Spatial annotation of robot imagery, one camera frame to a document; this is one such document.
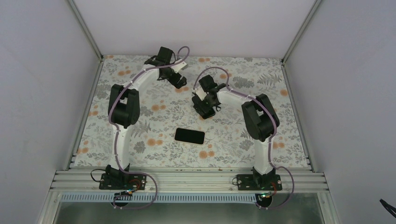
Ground black phone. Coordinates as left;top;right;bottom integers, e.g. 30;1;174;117
192;95;215;119

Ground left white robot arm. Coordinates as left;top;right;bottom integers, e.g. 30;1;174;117
105;47;187;189

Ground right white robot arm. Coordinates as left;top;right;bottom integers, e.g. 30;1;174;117
192;75;280;190

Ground phone with pink case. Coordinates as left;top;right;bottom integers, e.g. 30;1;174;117
174;127;205;145

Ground floral patterned table mat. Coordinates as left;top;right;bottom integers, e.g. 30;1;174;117
74;55;310;169

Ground black object at edge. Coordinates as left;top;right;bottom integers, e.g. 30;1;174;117
379;199;396;218

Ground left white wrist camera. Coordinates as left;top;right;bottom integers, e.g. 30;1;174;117
171;61;188;73

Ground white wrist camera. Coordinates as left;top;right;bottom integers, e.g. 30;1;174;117
171;61;188;73
194;87;207;101

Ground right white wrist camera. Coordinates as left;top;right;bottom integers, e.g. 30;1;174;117
194;87;207;101

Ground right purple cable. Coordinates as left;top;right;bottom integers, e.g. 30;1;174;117
192;66;295;211

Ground purple cable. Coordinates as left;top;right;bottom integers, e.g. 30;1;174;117
106;45;191;210
192;66;295;211

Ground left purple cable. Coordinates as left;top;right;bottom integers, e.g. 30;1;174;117
106;45;191;210

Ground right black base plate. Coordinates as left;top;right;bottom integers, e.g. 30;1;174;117
236;174;283;191

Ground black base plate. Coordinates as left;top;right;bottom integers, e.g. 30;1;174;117
99;174;147;190
236;174;283;191

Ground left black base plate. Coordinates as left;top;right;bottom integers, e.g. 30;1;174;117
99;174;147;190

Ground aluminium rail frame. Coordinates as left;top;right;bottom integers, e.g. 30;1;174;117
50;168;329;193

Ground grey slotted cable duct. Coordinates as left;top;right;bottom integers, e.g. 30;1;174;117
60;192;259;204

